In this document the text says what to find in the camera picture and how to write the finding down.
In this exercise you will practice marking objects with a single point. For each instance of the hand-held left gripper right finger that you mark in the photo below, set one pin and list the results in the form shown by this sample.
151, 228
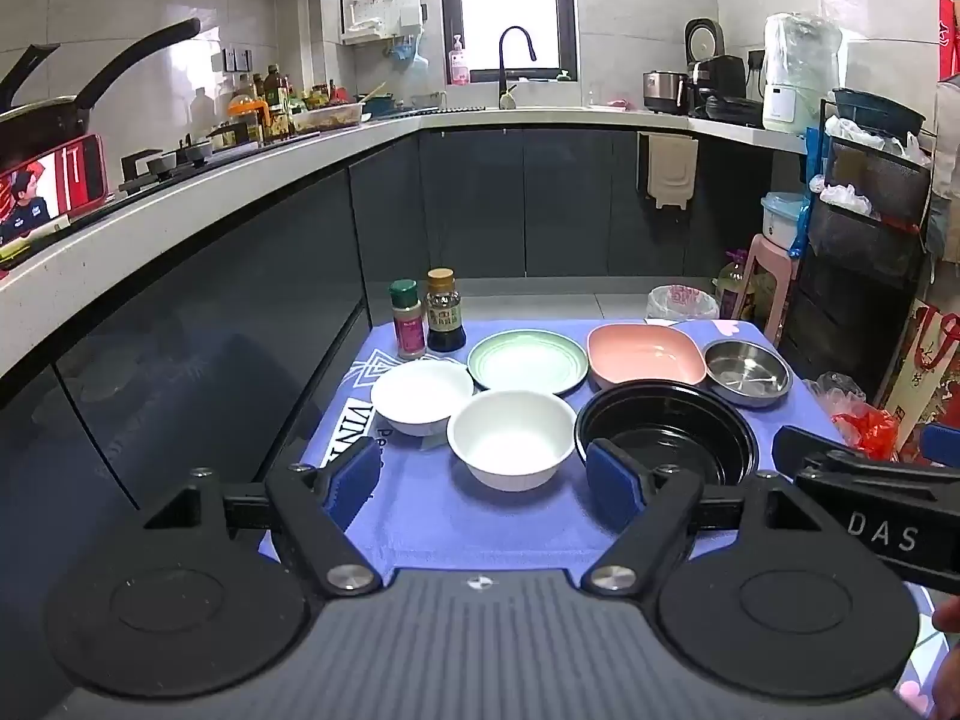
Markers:
611, 484

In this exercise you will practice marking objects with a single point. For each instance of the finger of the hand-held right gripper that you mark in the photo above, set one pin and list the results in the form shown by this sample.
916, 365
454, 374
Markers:
810, 446
941, 441

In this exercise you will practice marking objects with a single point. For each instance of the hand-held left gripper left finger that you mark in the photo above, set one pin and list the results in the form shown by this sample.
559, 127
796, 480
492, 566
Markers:
352, 481

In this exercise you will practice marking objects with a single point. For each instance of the pink square plate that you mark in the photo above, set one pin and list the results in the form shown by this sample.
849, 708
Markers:
645, 354

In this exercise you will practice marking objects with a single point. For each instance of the green round plate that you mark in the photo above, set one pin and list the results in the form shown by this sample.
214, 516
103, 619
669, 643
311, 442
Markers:
525, 361

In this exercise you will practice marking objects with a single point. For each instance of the person's right hand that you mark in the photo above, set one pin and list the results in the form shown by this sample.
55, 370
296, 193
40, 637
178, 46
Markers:
949, 660

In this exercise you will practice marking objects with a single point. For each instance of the clear plastic bag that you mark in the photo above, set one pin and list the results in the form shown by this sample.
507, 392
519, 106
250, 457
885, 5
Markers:
832, 390

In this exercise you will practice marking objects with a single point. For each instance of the red plastic bag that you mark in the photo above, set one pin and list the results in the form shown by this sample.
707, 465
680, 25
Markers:
870, 431

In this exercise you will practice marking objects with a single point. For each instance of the paper gift bag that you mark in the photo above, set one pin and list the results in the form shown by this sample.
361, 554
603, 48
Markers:
922, 367

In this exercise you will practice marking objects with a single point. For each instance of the black round plastic bowl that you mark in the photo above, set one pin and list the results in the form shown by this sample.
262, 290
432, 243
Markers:
675, 427

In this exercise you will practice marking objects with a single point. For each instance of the stainless steel bowl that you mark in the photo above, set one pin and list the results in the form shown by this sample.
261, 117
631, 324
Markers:
748, 375

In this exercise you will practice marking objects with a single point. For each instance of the purple printed tablecloth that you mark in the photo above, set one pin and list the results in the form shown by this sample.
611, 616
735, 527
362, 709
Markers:
450, 514

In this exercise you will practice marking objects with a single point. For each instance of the shallow white bowl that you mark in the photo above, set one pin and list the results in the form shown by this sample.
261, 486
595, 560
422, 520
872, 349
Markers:
420, 397

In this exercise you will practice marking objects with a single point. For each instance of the deep white bowl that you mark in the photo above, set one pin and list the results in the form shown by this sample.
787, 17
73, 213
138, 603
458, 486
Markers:
510, 439

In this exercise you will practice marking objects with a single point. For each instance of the black storage rack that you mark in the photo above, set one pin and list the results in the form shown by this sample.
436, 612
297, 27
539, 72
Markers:
855, 300

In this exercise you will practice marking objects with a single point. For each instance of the green-capped spice bottle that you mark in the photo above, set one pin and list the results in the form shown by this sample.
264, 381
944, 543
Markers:
409, 322

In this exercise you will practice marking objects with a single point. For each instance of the cooking oil bottle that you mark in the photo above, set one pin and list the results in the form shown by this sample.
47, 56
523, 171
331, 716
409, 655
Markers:
730, 289

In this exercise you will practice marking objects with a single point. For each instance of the clear plastic container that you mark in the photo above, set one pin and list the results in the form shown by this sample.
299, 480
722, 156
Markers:
681, 304

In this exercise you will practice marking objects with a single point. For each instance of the dark soy sauce bottle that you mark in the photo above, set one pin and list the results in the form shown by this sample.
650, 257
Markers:
445, 311

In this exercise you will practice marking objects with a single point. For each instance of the pink plastic stool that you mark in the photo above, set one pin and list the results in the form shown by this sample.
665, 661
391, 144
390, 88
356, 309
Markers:
772, 255

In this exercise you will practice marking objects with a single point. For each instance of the white container with blue lid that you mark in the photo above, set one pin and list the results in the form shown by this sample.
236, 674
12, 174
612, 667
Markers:
780, 221

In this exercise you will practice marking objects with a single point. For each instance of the beige hanging bin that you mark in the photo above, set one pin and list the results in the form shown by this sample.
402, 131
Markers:
671, 169

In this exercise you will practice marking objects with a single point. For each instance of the dark teal basin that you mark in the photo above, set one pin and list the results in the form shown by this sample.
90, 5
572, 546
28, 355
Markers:
877, 111

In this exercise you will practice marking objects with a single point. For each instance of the black griddle pan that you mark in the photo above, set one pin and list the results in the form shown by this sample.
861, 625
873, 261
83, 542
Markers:
735, 111

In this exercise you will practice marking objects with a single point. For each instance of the black gas stove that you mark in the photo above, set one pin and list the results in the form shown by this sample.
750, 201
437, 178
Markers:
180, 161

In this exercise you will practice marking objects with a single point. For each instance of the glass food dish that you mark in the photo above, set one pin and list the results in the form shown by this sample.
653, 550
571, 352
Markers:
326, 118

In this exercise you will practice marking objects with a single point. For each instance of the plastic-wrapped white appliance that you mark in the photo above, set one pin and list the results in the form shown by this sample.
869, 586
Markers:
799, 75

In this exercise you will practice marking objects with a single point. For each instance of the black air fryer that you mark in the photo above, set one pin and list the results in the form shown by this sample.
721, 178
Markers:
718, 79

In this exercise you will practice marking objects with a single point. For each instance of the steel electric cooker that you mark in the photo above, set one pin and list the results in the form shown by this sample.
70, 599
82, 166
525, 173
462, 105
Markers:
664, 92

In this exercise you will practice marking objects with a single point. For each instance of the group of condiment bottles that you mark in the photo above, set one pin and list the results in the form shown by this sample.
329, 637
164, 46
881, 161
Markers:
274, 101

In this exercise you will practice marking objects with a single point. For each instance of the red smartphone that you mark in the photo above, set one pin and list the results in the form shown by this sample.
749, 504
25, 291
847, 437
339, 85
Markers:
45, 191

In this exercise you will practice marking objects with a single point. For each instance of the pink soap bottle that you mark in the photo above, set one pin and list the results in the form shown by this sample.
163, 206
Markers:
459, 66

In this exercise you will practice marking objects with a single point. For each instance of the blue hanging cloth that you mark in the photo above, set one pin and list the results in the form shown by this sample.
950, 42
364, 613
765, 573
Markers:
409, 52

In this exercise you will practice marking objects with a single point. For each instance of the red hanging cloth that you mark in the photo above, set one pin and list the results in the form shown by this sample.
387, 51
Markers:
949, 7

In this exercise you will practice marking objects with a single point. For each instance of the black kitchen faucet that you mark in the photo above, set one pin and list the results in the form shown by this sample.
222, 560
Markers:
517, 34

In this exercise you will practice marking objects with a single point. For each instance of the black frying pan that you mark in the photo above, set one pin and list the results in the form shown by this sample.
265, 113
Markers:
45, 124

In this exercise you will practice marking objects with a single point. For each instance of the white wall dish rack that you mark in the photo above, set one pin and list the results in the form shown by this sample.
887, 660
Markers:
379, 9

